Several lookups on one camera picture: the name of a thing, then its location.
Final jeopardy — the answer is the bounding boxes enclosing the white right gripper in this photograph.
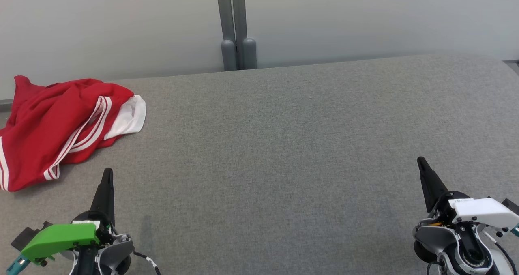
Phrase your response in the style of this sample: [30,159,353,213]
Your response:
[417,157,519,237]

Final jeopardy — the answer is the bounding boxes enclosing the red white-striped shorts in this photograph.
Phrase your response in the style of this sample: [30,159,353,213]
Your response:
[0,75,134,146]

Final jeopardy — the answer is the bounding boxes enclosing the grey partition post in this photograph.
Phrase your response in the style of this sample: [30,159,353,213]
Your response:
[215,0,237,71]
[231,0,257,70]

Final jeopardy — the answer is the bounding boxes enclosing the teal left cable plug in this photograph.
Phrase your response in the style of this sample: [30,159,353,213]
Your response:
[6,255,30,275]

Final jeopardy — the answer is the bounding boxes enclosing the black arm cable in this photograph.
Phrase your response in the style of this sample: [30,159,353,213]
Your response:
[132,251,161,275]
[494,242,518,275]

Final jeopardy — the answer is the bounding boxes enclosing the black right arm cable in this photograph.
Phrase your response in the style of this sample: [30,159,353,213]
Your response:
[494,242,518,275]

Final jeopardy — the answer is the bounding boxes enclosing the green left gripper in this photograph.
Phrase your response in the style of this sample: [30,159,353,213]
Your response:
[20,168,118,275]

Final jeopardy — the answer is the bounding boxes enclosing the red white basketball jersey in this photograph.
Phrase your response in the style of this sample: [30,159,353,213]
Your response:
[0,84,146,191]

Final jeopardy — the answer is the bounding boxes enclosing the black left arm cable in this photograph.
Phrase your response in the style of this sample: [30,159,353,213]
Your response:
[132,251,161,275]

